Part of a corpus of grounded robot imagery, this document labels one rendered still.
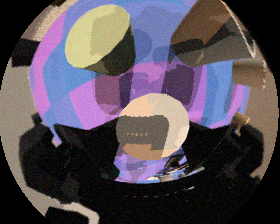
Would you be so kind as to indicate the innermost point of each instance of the orange cylinder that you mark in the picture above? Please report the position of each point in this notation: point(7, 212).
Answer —
point(239, 119)

